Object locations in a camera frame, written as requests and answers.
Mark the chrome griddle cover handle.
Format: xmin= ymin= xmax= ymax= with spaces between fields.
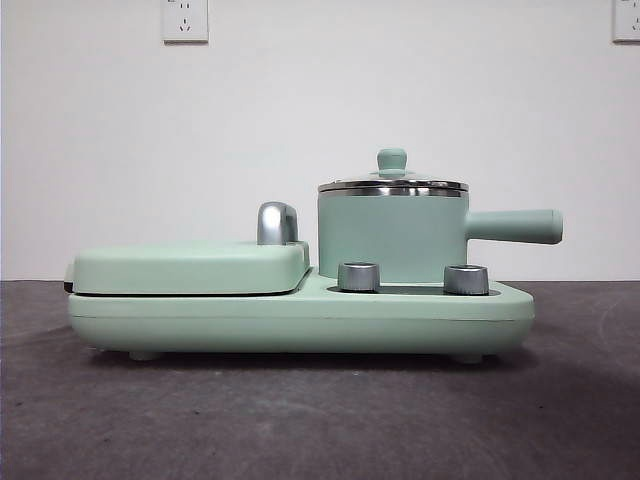
xmin=256 ymin=200 xmax=301 ymax=246

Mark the mint green breakfast machine base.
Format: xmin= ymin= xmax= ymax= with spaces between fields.
xmin=67 ymin=266 xmax=536 ymax=363

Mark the mint green pot with handle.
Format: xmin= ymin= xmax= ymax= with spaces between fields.
xmin=317 ymin=182 xmax=565 ymax=280

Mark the glass lid with green knob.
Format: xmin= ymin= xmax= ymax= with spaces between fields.
xmin=319 ymin=147 xmax=469 ymax=192

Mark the mint green griddle cover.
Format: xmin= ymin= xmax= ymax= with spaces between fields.
xmin=64 ymin=238 xmax=311 ymax=296

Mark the silver control knob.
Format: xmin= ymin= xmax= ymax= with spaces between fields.
xmin=337 ymin=261 xmax=381 ymax=292
xmin=442 ymin=263 xmax=490 ymax=295

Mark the white wall socket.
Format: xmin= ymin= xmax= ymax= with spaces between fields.
xmin=162 ymin=0 xmax=209 ymax=44
xmin=612 ymin=0 xmax=640 ymax=43

